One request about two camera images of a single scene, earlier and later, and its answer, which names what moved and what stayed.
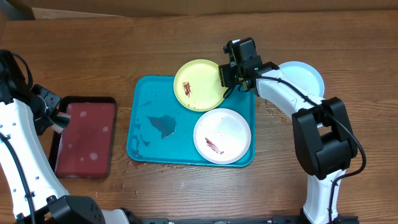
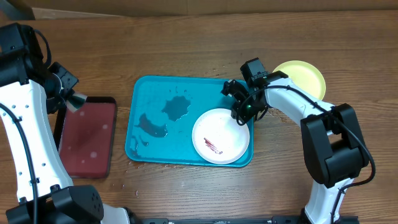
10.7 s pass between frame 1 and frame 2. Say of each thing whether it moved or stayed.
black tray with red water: stayed
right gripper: moved
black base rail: stayed
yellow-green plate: moved
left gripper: moved
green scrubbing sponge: moved
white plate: stayed
